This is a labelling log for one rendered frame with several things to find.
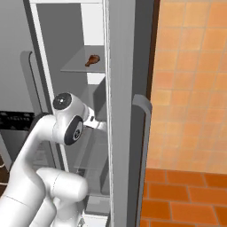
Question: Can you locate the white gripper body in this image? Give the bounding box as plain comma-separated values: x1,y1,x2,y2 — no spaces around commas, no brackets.
93,120,108,132

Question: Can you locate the brown chicken drumstick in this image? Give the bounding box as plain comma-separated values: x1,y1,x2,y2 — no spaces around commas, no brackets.
84,54,101,68

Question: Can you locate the glass fridge shelf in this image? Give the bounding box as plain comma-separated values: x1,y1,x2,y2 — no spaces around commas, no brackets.
73,129,110,179
59,44,106,74

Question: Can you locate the grey fridge door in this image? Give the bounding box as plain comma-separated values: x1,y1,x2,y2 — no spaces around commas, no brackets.
101,0,156,227
0,0,69,176

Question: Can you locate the pale fridge drawer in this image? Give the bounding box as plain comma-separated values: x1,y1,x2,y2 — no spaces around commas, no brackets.
83,193,111,217

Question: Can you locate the black and grey oven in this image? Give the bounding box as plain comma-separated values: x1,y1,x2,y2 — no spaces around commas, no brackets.
0,110,37,172

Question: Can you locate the grey fridge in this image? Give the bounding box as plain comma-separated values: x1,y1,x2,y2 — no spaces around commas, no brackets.
28,0,111,227

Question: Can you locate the grey fridge door handle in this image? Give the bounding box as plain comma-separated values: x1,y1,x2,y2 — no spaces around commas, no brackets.
131,94,153,227
20,50,43,115

